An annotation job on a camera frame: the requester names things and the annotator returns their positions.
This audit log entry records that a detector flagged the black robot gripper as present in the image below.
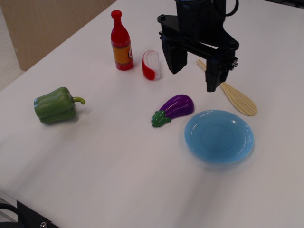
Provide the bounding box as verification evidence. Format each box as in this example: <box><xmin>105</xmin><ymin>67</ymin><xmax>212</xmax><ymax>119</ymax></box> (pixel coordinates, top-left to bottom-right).
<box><xmin>157</xmin><ymin>0</ymin><xmax>239</xmax><ymax>92</ymax></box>

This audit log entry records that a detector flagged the red and white toy sushi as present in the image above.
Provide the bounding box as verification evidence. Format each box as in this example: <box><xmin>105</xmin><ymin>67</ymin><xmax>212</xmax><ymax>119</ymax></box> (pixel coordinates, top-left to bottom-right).
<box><xmin>142</xmin><ymin>50</ymin><xmax>161</xmax><ymax>81</ymax></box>

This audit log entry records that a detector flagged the blue plastic plate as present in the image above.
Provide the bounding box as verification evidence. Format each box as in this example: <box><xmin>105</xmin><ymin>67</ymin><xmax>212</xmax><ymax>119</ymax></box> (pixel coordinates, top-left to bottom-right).
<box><xmin>184</xmin><ymin>110</ymin><xmax>255</xmax><ymax>163</ymax></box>

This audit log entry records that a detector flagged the purple toy eggplant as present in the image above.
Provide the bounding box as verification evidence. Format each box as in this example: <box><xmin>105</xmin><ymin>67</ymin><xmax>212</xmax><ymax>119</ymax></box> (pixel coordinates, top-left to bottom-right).
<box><xmin>151</xmin><ymin>95</ymin><xmax>194</xmax><ymax>127</ymax></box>

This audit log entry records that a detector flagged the wooden rice paddle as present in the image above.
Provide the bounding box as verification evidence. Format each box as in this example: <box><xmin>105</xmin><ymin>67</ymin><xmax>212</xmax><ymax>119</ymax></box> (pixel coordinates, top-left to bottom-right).
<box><xmin>196</xmin><ymin>59</ymin><xmax>258</xmax><ymax>117</ymax></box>

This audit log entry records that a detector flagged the red toy sauce bottle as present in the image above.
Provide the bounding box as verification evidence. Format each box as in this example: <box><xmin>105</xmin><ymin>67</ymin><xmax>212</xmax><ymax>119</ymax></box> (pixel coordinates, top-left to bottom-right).
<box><xmin>111</xmin><ymin>10</ymin><xmax>133</xmax><ymax>71</ymax></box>

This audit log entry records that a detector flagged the green toy bell pepper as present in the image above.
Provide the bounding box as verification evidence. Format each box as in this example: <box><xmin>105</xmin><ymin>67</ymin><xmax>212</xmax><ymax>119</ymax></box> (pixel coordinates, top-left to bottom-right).
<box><xmin>34</xmin><ymin>87</ymin><xmax>86</xmax><ymax>124</ymax></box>

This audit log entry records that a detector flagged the beige wooden cabinet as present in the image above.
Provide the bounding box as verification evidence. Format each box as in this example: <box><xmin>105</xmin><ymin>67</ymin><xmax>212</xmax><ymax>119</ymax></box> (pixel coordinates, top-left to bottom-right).
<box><xmin>0</xmin><ymin>0</ymin><xmax>113</xmax><ymax>71</ymax></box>

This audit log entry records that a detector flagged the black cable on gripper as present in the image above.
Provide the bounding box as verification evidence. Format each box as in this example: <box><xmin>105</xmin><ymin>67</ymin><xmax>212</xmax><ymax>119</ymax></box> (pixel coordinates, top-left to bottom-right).
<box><xmin>211</xmin><ymin>0</ymin><xmax>239</xmax><ymax>17</ymax></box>

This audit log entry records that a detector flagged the black metal table bracket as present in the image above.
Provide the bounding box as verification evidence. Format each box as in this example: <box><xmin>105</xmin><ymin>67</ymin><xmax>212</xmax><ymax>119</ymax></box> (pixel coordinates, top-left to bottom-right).
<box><xmin>17</xmin><ymin>201</ymin><xmax>59</xmax><ymax>228</ymax></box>

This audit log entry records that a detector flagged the black cable at corner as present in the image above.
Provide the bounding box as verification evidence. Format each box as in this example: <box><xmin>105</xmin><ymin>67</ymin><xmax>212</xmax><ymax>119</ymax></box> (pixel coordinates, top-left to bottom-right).
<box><xmin>0</xmin><ymin>203</ymin><xmax>21</xmax><ymax>228</ymax></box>

